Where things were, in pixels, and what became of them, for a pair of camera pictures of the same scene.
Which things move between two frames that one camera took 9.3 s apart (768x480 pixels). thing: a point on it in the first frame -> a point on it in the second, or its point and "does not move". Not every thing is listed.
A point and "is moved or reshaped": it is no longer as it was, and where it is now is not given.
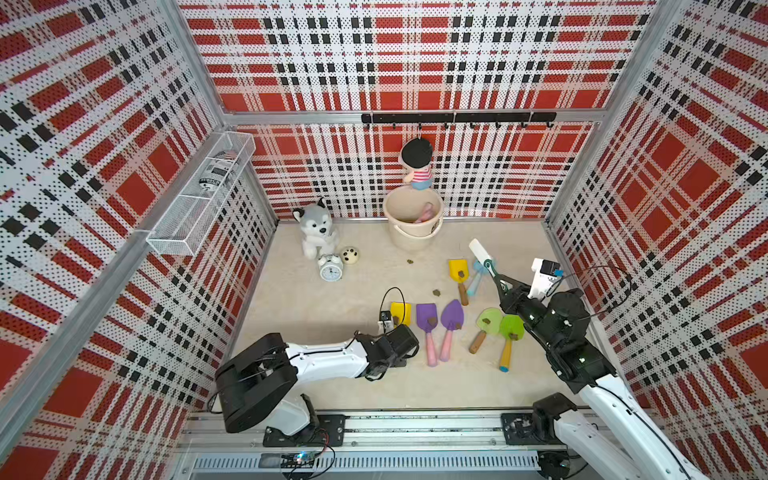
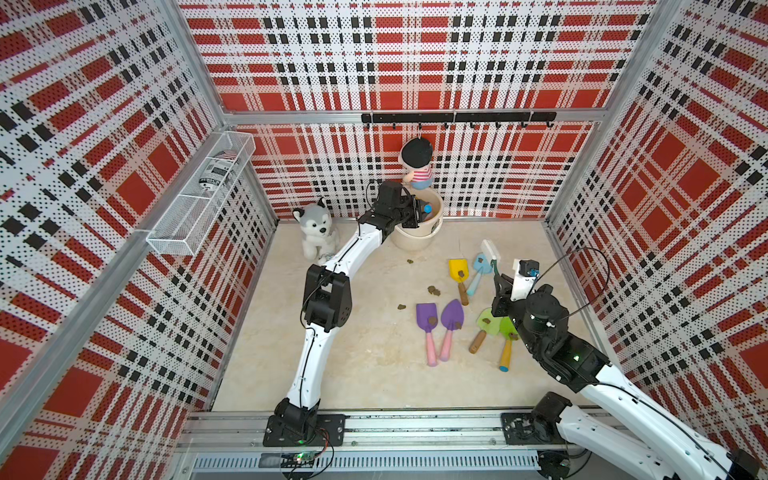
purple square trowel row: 427,319 does not move
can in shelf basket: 217,172 does not move
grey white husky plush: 316,227 does not move
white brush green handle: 482,256 is moved or reshaped
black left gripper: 398,362 -> 416,203
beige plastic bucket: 414,218 does not move
